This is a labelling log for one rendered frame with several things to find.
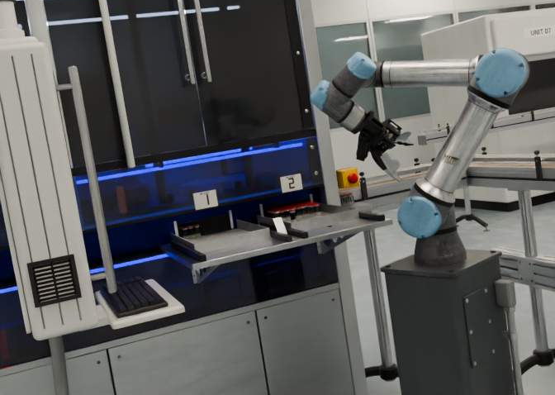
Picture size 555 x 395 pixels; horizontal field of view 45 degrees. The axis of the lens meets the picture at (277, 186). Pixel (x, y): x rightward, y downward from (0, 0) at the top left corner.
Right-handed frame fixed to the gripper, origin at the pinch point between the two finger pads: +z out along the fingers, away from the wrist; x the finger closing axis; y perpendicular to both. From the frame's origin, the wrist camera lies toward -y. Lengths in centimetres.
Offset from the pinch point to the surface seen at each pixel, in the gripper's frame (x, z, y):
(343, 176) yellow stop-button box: 29, 7, -58
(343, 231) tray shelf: -10.6, 3.3, -31.9
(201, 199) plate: -8, -36, -70
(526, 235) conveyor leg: 47, 85, -41
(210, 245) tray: -30, -29, -53
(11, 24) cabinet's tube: -18, -113, -30
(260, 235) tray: -19, -16, -49
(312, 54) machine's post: 56, -31, -42
